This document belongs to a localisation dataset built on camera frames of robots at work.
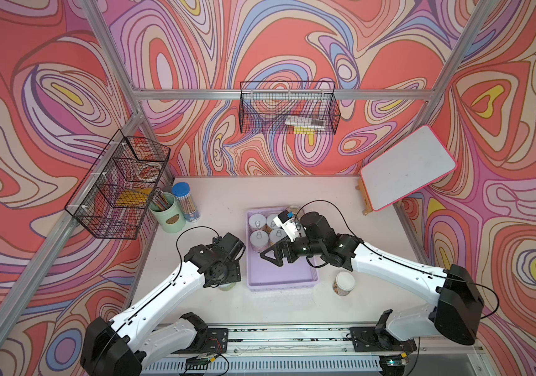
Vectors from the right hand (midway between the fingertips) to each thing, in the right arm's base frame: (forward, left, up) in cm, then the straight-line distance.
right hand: (272, 255), depth 74 cm
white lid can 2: (-5, -25, -12) cm, 28 cm away
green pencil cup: (+21, +40, -4) cm, 46 cm away
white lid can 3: (-7, +15, -6) cm, 17 cm away
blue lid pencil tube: (+25, +33, -1) cm, 42 cm away
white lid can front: (+21, +6, -11) cm, 24 cm away
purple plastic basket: (0, +3, -17) cm, 17 cm away
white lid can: (+13, +5, -11) cm, 18 cm away
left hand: (-3, +14, -8) cm, 17 cm away
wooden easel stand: (+40, -44, -13) cm, 61 cm away
